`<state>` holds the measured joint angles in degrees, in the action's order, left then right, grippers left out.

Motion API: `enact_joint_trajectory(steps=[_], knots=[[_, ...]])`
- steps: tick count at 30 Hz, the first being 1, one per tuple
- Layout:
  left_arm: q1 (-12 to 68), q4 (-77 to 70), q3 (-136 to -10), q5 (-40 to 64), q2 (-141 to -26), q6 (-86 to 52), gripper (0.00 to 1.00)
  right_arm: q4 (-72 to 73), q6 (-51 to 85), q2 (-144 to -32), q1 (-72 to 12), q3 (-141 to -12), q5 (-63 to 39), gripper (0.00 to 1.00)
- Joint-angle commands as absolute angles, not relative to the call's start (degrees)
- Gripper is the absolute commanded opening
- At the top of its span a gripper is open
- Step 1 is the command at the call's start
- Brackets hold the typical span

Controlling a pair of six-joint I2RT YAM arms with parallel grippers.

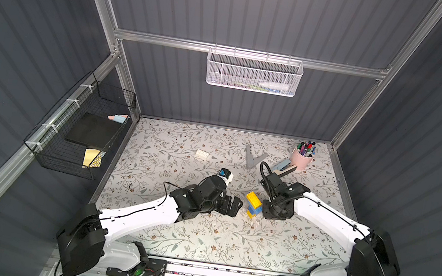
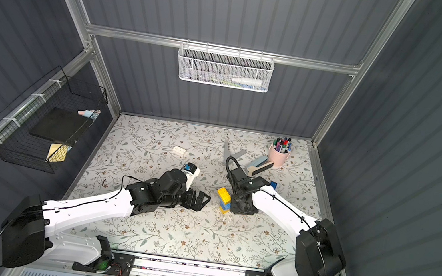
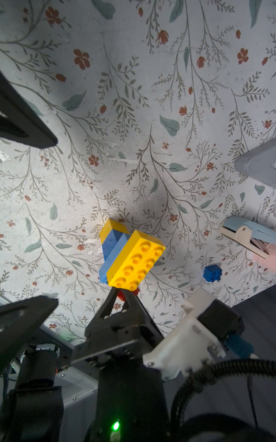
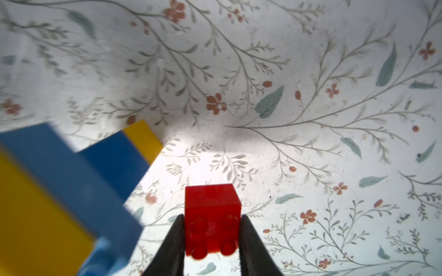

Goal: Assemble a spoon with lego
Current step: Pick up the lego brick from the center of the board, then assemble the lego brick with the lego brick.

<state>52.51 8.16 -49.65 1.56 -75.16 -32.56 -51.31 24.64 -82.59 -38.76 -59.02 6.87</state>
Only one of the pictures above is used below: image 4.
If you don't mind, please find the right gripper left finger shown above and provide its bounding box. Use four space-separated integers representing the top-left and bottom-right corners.
142 215 185 276

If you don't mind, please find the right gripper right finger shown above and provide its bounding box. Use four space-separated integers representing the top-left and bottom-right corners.
239 215 283 276

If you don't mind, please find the red lego brick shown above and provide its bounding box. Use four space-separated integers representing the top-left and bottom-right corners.
184 184 242 260

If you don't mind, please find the small dark blue lego brick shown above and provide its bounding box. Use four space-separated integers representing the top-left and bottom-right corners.
78 131 150 202

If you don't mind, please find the yellow long lego brick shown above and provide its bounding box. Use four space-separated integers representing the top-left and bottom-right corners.
1 149 94 276

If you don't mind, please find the long light blue lego brick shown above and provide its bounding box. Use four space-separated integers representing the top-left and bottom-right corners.
1 124 142 276

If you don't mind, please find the small yellow lego brick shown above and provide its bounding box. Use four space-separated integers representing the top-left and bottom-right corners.
123 120 163 165

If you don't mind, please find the floral table mat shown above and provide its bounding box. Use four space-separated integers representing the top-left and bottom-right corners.
1 1 442 276

